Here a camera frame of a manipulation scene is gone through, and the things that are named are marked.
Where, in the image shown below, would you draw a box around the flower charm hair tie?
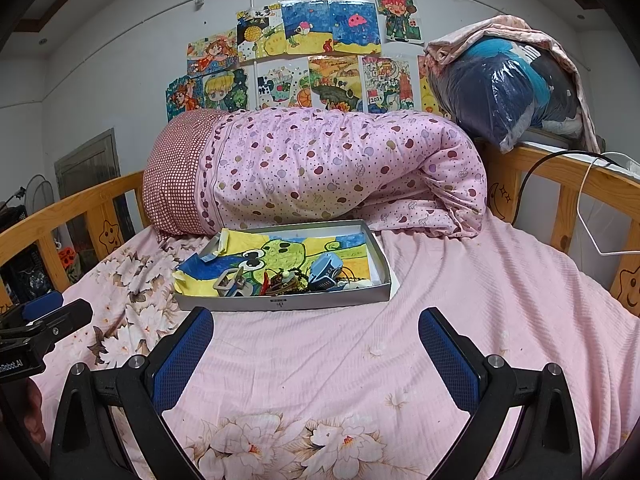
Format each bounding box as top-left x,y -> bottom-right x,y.
271,268 -> 306,295

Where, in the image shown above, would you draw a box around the person's left hand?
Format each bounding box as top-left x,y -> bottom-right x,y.
1,378 -> 46,444

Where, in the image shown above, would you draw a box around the standing fan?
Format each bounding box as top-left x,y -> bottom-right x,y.
1,174 -> 54,218

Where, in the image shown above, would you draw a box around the pink floral bed sheet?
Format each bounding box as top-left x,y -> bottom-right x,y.
29,209 -> 640,480

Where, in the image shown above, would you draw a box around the grey metal hair clip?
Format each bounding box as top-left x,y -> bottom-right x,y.
213,268 -> 254,298

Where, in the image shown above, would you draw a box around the small blue grey clip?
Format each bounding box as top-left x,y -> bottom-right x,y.
198,232 -> 228,263

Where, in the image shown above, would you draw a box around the grey door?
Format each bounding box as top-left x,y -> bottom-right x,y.
53,128 -> 137,256

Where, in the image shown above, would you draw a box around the green frog crayon drawing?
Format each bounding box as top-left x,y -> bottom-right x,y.
174,229 -> 373,298

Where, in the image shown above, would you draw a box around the grey shallow cardboard tray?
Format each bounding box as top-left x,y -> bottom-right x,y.
174,220 -> 399,312

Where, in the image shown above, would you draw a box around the pink dotted rolled quilt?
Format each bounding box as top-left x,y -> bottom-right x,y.
142,107 -> 487,238

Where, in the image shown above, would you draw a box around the light blue hair claw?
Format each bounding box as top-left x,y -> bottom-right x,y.
307,252 -> 343,292

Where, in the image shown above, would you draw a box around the blue clothes plastic bag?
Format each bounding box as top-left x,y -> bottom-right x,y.
428,37 -> 585,153

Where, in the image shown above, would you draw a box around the pink cloth over bag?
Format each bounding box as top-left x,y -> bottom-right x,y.
425,14 -> 600,153

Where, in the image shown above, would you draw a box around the wooden bed rail left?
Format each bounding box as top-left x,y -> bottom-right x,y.
1,171 -> 150,292

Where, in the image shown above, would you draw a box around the wooden bed rail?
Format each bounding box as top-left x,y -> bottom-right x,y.
477,141 -> 639,315
1,171 -> 150,292

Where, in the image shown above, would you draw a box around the white wire hanger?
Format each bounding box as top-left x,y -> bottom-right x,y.
576,152 -> 640,257

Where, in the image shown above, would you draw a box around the black cable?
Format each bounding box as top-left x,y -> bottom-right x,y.
512,148 -> 622,226

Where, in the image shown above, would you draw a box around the wooden bed rail right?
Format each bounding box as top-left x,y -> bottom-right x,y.
477,141 -> 639,315

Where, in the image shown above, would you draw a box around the children's drawings on wall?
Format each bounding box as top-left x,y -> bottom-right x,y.
165,0 -> 443,118

